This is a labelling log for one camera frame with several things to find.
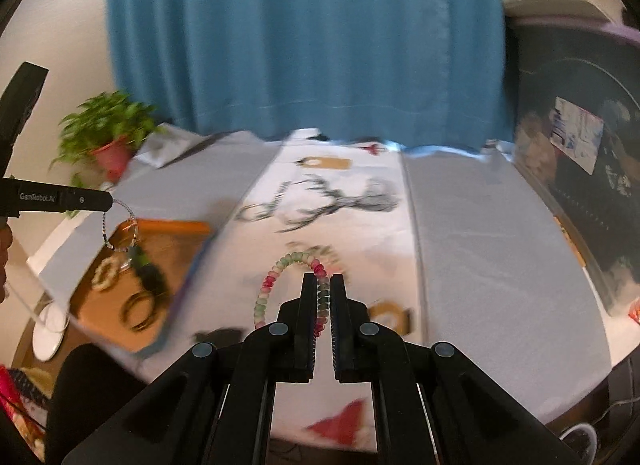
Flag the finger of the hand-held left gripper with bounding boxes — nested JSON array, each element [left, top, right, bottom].
[[68, 188, 114, 214]]

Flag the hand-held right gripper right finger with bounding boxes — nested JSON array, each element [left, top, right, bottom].
[[330, 272, 586, 465]]

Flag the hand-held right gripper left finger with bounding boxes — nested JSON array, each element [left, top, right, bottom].
[[60, 272, 321, 465]]

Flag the silver chain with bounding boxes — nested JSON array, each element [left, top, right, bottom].
[[97, 200, 141, 253]]

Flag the pink green beaded bracelet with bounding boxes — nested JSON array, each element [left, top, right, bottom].
[[254, 251, 332, 338]]

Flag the cream beaded bracelet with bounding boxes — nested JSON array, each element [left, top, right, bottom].
[[91, 256, 123, 291]]

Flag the dark green black bracelet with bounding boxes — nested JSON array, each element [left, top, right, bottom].
[[127, 245, 171, 296]]

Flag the gold metal tray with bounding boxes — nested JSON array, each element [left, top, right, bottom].
[[67, 217, 213, 356]]

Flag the gold bangles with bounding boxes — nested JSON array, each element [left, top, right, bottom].
[[122, 292, 161, 332]]

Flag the person's left hand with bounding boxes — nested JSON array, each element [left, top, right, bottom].
[[0, 225, 13, 303]]

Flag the red plant pot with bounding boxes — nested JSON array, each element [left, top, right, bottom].
[[90, 137, 133, 180]]

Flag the green leafy houseplant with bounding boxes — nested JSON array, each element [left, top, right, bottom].
[[50, 90, 163, 190]]

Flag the white round object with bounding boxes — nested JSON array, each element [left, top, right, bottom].
[[32, 302, 68, 362]]

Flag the grey white printed tablecloth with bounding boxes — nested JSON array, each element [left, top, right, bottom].
[[27, 125, 618, 451]]

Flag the red floral blanket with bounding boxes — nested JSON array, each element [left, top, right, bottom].
[[0, 365, 51, 465]]

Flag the blue curtain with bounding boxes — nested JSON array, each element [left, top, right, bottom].
[[107, 0, 516, 153]]

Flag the white blue sticker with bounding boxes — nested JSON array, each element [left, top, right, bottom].
[[550, 96, 606, 176]]

